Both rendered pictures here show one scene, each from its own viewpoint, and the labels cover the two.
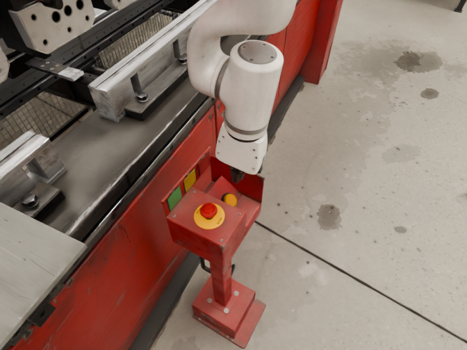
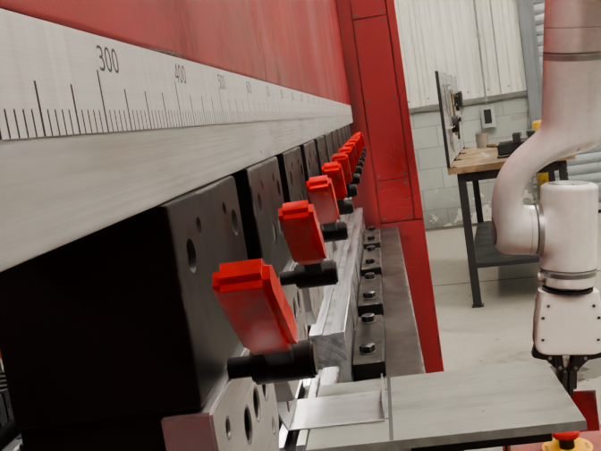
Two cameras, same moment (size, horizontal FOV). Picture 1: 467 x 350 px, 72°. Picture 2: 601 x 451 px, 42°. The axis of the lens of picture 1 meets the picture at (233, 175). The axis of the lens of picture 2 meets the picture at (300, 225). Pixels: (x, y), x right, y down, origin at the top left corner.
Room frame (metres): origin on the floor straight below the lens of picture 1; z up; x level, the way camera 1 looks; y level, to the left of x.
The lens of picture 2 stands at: (-0.52, 0.73, 1.31)
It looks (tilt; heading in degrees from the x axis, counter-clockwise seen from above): 7 degrees down; 341
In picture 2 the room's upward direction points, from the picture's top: 9 degrees counter-clockwise
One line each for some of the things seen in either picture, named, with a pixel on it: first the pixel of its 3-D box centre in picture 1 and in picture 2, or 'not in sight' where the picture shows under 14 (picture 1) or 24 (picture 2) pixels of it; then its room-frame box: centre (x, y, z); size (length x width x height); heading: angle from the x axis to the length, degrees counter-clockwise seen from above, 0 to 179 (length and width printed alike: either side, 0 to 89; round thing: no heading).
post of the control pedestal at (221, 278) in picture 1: (221, 268); not in sight; (0.46, 0.04, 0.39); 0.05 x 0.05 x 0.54; 60
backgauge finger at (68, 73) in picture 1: (35, 60); not in sight; (0.70, 0.47, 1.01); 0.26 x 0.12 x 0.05; 65
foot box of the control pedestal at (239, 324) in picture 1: (229, 306); not in sight; (0.44, 0.02, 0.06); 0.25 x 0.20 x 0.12; 60
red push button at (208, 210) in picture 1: (208, 212); (566, 439); (0.41, 0.06, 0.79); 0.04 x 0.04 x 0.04
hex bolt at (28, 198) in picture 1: (29, 200); not in sight; (0.36, 0.39, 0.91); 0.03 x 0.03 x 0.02
